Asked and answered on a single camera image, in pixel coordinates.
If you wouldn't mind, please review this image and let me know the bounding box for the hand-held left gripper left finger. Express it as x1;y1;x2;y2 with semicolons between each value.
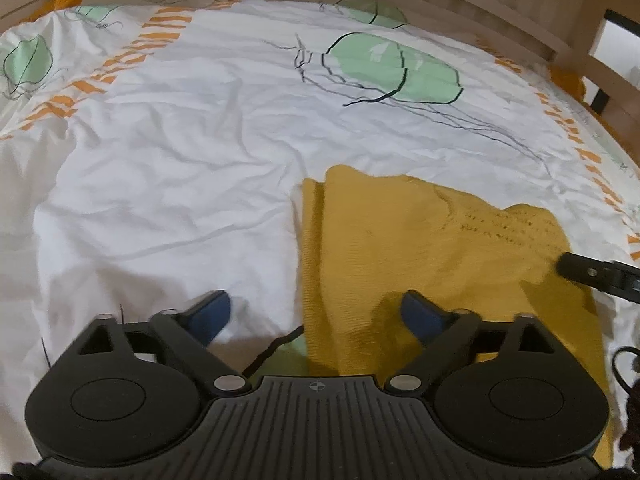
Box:
70;289;252;395

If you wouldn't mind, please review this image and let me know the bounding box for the mustard yellow small shirt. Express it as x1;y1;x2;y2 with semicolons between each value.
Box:
290;164;614;472

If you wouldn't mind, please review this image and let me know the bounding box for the black cable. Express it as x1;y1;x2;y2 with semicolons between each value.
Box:
606;346;640;401

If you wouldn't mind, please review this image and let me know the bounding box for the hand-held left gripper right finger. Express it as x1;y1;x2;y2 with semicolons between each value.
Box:
384;289;560;394

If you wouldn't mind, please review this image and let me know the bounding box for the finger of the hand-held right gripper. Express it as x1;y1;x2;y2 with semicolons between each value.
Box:
556;252;640;305

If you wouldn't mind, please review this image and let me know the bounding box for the white leaf-print duvet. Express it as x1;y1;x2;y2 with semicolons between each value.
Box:
0;0;640;477

